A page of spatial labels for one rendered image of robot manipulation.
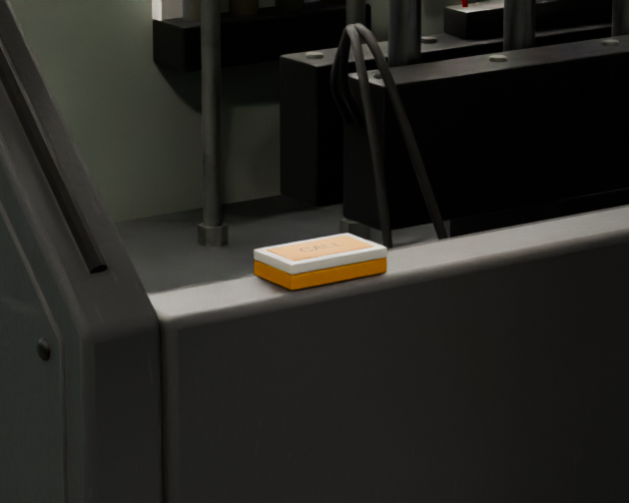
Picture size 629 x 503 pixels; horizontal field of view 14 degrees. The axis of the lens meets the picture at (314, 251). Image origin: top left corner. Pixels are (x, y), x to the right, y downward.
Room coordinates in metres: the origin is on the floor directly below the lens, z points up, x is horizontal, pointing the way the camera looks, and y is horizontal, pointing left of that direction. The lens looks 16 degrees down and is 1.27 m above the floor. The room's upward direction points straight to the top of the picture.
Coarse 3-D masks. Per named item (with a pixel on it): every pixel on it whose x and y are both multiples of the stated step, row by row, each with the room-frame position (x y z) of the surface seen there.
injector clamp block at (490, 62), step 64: (320, 64) 1.41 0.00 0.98; (448, 64) 1.41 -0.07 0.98; (512, 64) 1.41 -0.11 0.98; (576, 64) 1.43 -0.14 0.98; (320, 128) 1.41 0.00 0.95; (384, 128) 1.36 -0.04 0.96; (448, 128) 1.38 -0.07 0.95; (512, 128) 1.41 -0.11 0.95; (576, 128) 1.43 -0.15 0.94; (320, 192) 1.41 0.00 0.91; (448, 192) 1.38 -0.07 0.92; (512, 192) 1.41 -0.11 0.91; (576, 192) 1.43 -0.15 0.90
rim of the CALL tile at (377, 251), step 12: (312, 240) 1.12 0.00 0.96; (360, 240) 1.12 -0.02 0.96; (264, 252) 1.10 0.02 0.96; (348, 252) 1.10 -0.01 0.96; (360, 252) 1.10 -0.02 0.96; (372, 252) 1.10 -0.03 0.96; (384, 252) 1.10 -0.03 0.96; (276, 264) 1.09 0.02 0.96; (288, 264) 1.08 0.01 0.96; (300, 264) 1.08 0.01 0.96; (312, 264) 1.08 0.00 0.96; (324, 264) 1.09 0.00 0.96; (336, 264) 1.09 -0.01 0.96
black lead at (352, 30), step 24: (360, 24) 1.30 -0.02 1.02; (360, 48) 1.28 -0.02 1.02; (336, 72) 1.35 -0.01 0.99; (360, 72) 1.27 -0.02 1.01; (384, 72) 1.27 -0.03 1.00; (336, 96) 1.37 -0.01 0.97; (360, 120) 1.37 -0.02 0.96; (408, 144) 1.26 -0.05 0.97; (384, 192) 1.23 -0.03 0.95; (432, 192) 1.25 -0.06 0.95; (384, 216) 1.23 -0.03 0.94; (432, 216) 1.24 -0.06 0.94; (384, 240) 1.22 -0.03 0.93
